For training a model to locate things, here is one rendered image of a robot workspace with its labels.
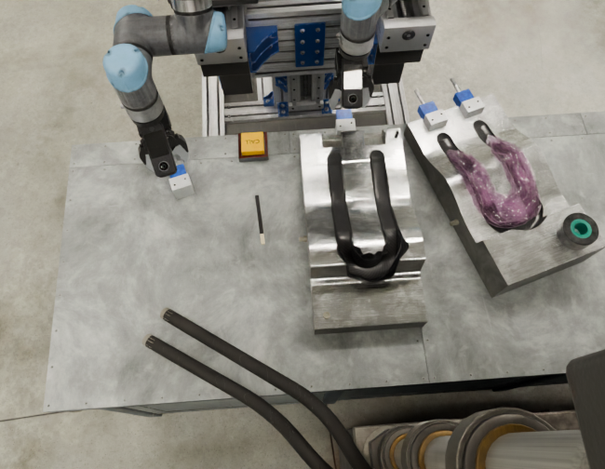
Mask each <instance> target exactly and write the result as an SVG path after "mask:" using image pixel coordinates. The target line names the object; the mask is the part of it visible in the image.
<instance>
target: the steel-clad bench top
mask: <svg viewBox="0 0 605 469"><path fill-rule="evenodd" d="M508 118H509V120H510V121H511V123H512V124H513V126H514V127H515V128H516V129H517V130H519V131H520V132H521V133H523V134H524V135H525V136H527V137H528V138H530V139H531V140H532V141H534V142H535V143H536V144H537V145H538V146H539V148H540V149H541V151H542V152H543V154H544V157H545V159H546V161H547V163H548V165H549V167H550V169H551V172H552V174H553V176H554V179H555V181H556V183H557V186H558V188H559V190H560V192H561V193H562V195H563V197H564V198H565V200H566V201H567V203H568V204H569V206H570V207H571V206H574V205H577V204H580V205H581V206H582V208H583V210H584V211H585V213H586V215H588V216H589V217H591V218H592V219H593V220H594V221H595V222H596V223H597V225H598V229H599V234H600V236H601V237H602V239H603V240H604V242H605V111H603V112H588V113H573V114H545V115H530V116H516V117H508ZM406 125H407V124H398V125H383V126H369V127H356V130H364V131H365V132H364V133H372V132H382V129H385V128H400V133H401V139H402V145H403V151H404V156H405V164H406V170H407V176H408V183H409V189H410V200H411V203H412V206H413V209H414V212H415V215H416V218H417V221H418V222H419V225H420V228H421V232H422V235H423V243H424V250H425V257H426V259H425V262H424V264H423V268H422V270H421V279H422V284H423V295H424V301H425V307H426V312H427V318H428V322H427V323H426V324H425V325H424V326H423V327H421V328H396V329H383V330H370V331H357V332H345V333H331V334H318V335H315V334H314V323H313V311H312V300H311V288H310V275H309V264H308V252H307V242H303V241H302V242H300V241H299V237H302V236H304V235H306V229H305V217H304V205H303V182H302V171H301V158H300V134H312V133H322V134H323V136H328V135H335V128H325V129H311V130H296V131H290V132H288V131H281V132H267V136H268V154H269V160H267V161H252V162H239V159H238V134H237V135H223V136H208V137H193V138H185V140H186V143H187V147H188V151H189V155H190V159H189V162H188V163H184V162H183V160H182V159H180V156H179V155H177V154H175V157H176V160H177V163H178V165H180V164H184V166H185V169H186V172H187V173H188V175H189V178H190V180H191V182H192V184H193V187H194V190H195V194H193V195H190V196H187V197H184V198H181V199H178V200H177V198H176V197H175V195H174V193H173V192H172V189H171V186H170V183H169V179H170V176H166V177H164V178H159V177H157V176H156V175H155V173H154V172H153V171H152V170H151V169H149V168H148V167H147V166H145V165H144V164H143V162H142V161H141V159H140V156H139V152H138V148H139V146H140V145H139V144H141V142H140V141H121V142H106V143H91V144H76V145H72V151H71V160H70V168H69V177H68V185H67V194H66V203H65V211H64V220H63V228H62V238H61V246H60V262H59V271H58V280H57V288H56V297H55V305H54V315H53V323H52V331H51V340H50V349H49V358H48V366H47V383H46V391H45V400H44V408H43V412H48V411H61V410H73V409H97V408H110V407H123V406H135V405H148V404H160V403H173V402H185V401H198V400H210V399H224V398H233V397H232V396H230V395H228V394H226V393H225V392H223V391H222V390H220V389H218V388H216V387H215V386H213V385H211V384H209V383H208V382H205V381H204V380H202V379H200V378H198V377H197V376H195V375H194V374H193V373H191V372H189V371H187V370H186V369H184V368H181V367H180V366H178V365H176V364H175V363H173V362H171V361H169V360H168V359H166V358H164V357H163V356H162V355H159V354H158V353H156V352H154V351H152V350H151V349H149V348H147V347H146V346H144V345H142V339H143V338H144V336H145V335H147V334H152V335H153V336H155V337H157V338H158V339H160V340H162V341H163V342H166V343H168V344H169V345H171V346H173V347H175V348H176V349H178V350H180V351H182V352H183V353H185V354H187V355H189V356H190V357H192V358H194V359H196V360H197V361H199V362H201V363H203V364H204V365H206V366H208V367H210V368H211V369H214V370H216V371H217V372H219V373H221V374H222V375H224V376H225V377H227V378H229V379H231V380H232V381H234V382H237V383H238V384H240V385H242V386H244V387H245V388H247V389H249V390H250V391H251V392H253V393H255V394H256V395H258V396H261V395H285V394H286V393H284V392H282V391H281V390H279V389H277V388H276V387H274V386H273V385H272V384H270V383H268V382H266V381H264V380H263V379H261V378H259V377H258V376H256V375H254V374H253V373H251V372H249V371H248V370H246V369H244V368H242V367H240V366H239V365H237V364H236V363H235V362H233V361H231V360H230V359H228V358H226V357H225V356H223V355H221V354H219V353H217V352H216V351H214V350H212V349H211V348H209V347H207V346H206V345H205V344H203V343H202V342H199V341H198V340H196V339H194V338H193V337H191V336H189V335H188V334H186V333H184V332H183V331H181V330H179V329H178V328H175V327H174V326H172V325H170V323H168V322H166V321H165V320H163V319H162V318H160V313H161V311H162V310H163V309H164V308H166V307H167V308H169V309H171V310H173V311H174V312H176V313H178V314H180V315H182V316H184V317H185V318H187V319H189V320H191V321H192V322H194V323H196V324H197V325H198V326H200V327H201V328H204V329H206V330H207V331H209V332H211V333H212V334H214V335H216V336H218V337H219V338H221V339H223V340H224V341H226V342H229V343H230V344H232V345H233V346H234V347H236V348H238V349H240V350H241V351H243V352H245V353H246V354H248V355H251V356H252V357H254V358H256V359H257V360H259V361H261V362H263V364H265V365H267V366H268V367H270V368H272V369H274V370H276V371H278V372H279V373H281V374H283V375H285V376H286V377H288V378H290V379H291V380H293V381H295V382H296V383H298V384H299V385H301V386H303V387H304V388H306V389H307V390H308V391H310V392H324V391H336V390H349V389H361V388H374V387H386V386H399V385H412V384H425V383H437V382H461V381H474V380H487V379H500V378H512V377H525V376H537V375H550V374H562V373H566V367H567V365H568V364H569V362H570V361H571V360H573V359H574V358H577V357H580V356H583V355H589V354H592V353H595V352H597V351H601V350H604V349H605V248H604V249H602V250H601V251H599V252H598V253H596V254H595V255H593V256H591V257H590V258H588V259H587V260H585V261H583V262H580V263H578V264H575V265H573V266H571V267H569V268H566V269H564V270H561V271H559V272H556V273H554V274H551V275H548V276H546V277H543V278H541V279H538V280H536V281H533V282H531V283H529V284H527V285H524V286H522V287H519V288H515V289H513V290H510V291H508V292H506V293H504V294H501V295H499V296H496V297H494V298H492V297H491V295H490V293H489V292H488V290H487V289H486V287H485V285H484V283H483V281H482V279H481V277H480V276H479V274H478V272H477V269H476V267H475V265H474V264H473V263H472V261H471V259H470V257H469V255H468V253H467V252H466V250H465V248H464V245H463V243H462V241H461V240H460V238H459V236H458V235H457V233H456V231H455V229H454V228H453V226H450V219H449V217H448V216H447V214H446V212H445V210H444V208H443V207H442V205H441V204H440V202H439V200H438V198H437V195H436V193H435V192H434V190H433V188H432V186H431V184H430V182H429V180H428V179H427V178H426V176H425V174H424V171H423V169H422V168H421V166H420V164H419V162H418V160H417V158H416V156H415V155H414V153H413V151H412V149H411V148H410V145H409V144H408V142H407V140H406V138H405V136H404V131H405V128H406ZM289 143H290V146H289ZM255 195H258V196H259V199H260V206H261V214H262V227H263V234H264V242H265V244H264V245H262V244H261V238H260V229H259V222H258V215H257V208H256V200H255ZM428 379H429V380H428Z"/></svg>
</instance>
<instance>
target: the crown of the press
mask: <svg viewBox="0 0 605 469"><path fill-rule="evenodd" d="M566 376H567V380H568V384H569V387H570V391H571V398H572V401H573V405H574V408H575V412H576V416H577V420H578V423H579V427H580V431H581V435H582V439H583V442H584V446H585V453H586V457H587V460H588V464H589V468H590V469H605V349H604V350H601V351H597V352H595V353H592V354H589V355H583V356H580V357H577V358H574V359H573V360H571V361H570V362H569V364H568V365H567V367H566Z"/></svg>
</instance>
